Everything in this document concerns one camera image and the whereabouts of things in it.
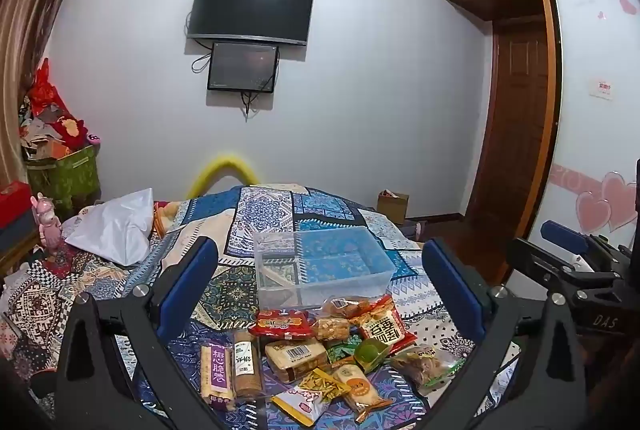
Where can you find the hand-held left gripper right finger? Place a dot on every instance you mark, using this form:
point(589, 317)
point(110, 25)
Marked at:
point(450, 290)

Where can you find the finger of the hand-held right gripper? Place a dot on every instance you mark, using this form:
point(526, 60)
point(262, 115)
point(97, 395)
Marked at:
point(550, 267)
point(562, 234)

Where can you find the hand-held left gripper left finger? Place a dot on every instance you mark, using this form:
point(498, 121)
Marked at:
point(192, 280)

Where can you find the red yellow label snack bag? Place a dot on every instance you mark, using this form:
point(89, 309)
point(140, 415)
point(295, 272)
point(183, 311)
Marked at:
point(384, 326)

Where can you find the red snack packet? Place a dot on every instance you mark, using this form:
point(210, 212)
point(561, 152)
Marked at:
point(277, 324)

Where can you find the clear plastic storage container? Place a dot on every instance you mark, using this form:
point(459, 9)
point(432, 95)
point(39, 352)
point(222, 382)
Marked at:
point(330, 262)

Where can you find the bread packet with barcode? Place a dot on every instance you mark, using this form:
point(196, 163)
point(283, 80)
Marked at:
point(295, 357)

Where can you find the clear packet of brown snacks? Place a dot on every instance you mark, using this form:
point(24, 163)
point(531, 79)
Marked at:
point(425, 366)

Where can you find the clear packet of fried snacks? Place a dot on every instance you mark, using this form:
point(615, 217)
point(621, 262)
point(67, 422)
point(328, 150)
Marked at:
point(346, 307)

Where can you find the white plastic bag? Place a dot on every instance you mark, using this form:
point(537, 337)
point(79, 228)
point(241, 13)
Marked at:
point(112, 230)

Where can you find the purple label biscuit roll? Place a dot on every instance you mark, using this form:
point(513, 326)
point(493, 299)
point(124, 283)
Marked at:
point(218, 372)

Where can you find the patterned patchwork blanket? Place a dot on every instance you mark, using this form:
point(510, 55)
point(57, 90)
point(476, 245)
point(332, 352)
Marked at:
point(260, 210)

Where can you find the brown biscuit roll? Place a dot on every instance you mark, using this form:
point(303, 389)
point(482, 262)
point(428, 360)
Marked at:
point(246, 362)

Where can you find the small cardboard box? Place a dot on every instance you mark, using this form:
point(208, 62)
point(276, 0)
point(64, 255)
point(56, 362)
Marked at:
point(392, 207)

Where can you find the green cake cup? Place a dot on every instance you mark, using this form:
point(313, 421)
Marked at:
point(371, 354)

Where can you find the white sliding wardrobe door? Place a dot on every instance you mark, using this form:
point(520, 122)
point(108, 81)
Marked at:
point(590, 134)

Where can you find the brown wooden door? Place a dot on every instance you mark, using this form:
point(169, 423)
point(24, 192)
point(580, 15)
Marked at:
point(515, 134)

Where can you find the yellow foam tube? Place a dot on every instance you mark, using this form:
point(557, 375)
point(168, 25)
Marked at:
point(225, 162)

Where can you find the small green candy packet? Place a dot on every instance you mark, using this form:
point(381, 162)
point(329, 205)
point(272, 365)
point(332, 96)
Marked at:
point(341, 352)

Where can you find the clear packet of nut brittle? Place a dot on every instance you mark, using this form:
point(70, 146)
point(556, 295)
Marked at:
point(331, 329)

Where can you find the cream cake packet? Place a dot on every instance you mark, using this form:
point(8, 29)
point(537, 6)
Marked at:
point(359, 390)

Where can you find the pink figurine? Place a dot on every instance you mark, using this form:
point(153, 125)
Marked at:
point(47, 225)

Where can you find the yellow snack stick packet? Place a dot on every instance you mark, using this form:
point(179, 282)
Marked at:
point(300, 404)

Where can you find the green storage box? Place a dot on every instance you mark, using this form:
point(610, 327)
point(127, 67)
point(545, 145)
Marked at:
point(65, 175)

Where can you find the red plush toy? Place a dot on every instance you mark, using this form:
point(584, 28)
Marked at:
point(72, 132)

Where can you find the red box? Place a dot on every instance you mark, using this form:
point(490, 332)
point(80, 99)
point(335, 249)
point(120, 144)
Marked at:
point(12, 205)

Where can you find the red cloth decoration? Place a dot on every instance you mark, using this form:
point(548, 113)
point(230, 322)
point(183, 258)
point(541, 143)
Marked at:
point(46, 87)

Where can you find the brown curtain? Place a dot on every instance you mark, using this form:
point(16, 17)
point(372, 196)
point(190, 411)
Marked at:
point(30, 9)

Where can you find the small black wall monitor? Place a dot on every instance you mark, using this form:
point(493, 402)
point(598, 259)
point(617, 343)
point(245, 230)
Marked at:
point(242, 67)

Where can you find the wall-mounted black television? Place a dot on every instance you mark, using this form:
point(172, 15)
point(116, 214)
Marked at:
point(250, 9)

